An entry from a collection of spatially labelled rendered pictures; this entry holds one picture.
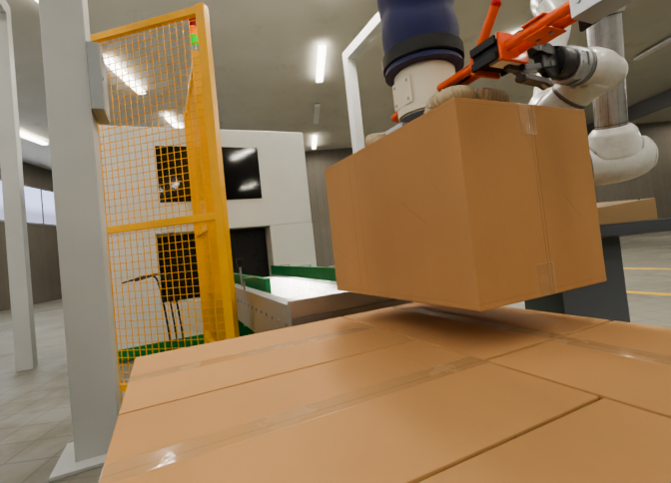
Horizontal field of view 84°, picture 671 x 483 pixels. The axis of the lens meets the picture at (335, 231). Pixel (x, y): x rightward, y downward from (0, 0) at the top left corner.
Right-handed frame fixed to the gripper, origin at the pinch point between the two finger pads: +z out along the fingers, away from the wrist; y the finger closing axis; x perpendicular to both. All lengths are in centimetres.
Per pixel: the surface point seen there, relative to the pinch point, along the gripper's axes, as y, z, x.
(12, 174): -50, 183, 344
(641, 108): -269, -1214, 520
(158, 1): -281, 54, 425
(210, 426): 62, 67, 1
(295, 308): 58, 33, 63
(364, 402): 62, 46, -6
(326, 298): 56, 22, 63
